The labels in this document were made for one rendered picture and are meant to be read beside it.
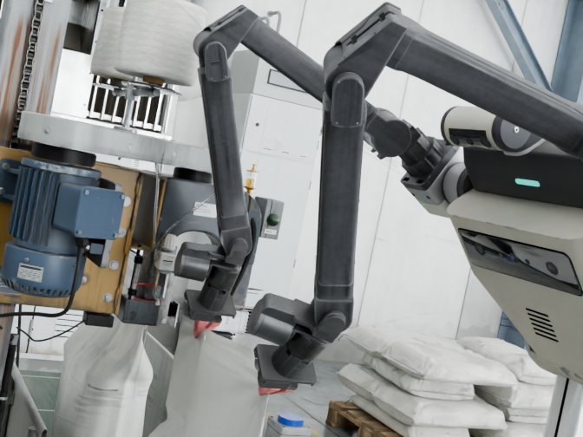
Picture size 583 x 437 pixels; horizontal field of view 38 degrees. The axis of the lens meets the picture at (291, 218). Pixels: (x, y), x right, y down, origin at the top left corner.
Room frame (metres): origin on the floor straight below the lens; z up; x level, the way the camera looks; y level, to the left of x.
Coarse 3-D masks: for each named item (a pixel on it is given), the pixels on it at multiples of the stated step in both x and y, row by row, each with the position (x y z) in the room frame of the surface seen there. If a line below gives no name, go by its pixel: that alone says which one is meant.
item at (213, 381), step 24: (192, 336) 1.81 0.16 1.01; (216, 336) 1.72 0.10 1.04; (192, 360) 1.79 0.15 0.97; (216, 360) 1.56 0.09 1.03; (240, 360) 1.66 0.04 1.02; (192, 384) 1.77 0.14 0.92; (216, 384) 1.55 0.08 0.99; (240, 384) 1.50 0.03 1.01; (168, 408) 1.84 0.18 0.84; (192, 408) 1.62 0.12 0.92; (216, 408) 1.54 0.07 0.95; (240, 408) 1.49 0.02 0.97; (264, 408) 1.43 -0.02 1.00; (168, 432) 1.74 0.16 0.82; (192, 432) 1.59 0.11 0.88; (216, 432) 1.53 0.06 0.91; (240, 432) 1.48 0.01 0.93
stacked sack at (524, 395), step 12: (528, 384) 4.73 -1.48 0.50; (480, 396) 4.75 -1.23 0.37; (492, 396) 4.64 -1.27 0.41; (504, 396) 4.57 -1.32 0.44; (516, 396) 4.53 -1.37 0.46; (528, 396) 4.56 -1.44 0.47; (540, 396) 4.61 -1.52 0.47; (516, 408) 4.57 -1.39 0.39; (528, 408) 4.60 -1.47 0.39; (540, 408) 4.64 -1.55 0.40
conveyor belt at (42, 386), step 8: (24, 376) 3.41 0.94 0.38; (32, 376) 3.43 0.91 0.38; (40, 376) 3.45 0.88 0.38; (48, 376) 3.47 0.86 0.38; (56, 376) 3.50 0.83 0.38; (32, 384) 3.33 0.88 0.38; (40, 384) 3.35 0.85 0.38; (48, 384) 3.37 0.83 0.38; (56, 384) 3.39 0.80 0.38; (32, 392) 3.23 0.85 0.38; (40, 392) 3.25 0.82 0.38; (48, 392) 3.27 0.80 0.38; (56, 392) 3.29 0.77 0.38; (40, 400) 3.16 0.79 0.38; (48, 400) 3.17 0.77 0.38; (40, 408) 3.06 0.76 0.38; (48, 408) 3.08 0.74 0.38; (48, 416) 2.99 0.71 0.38; (48, 424) 2.91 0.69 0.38
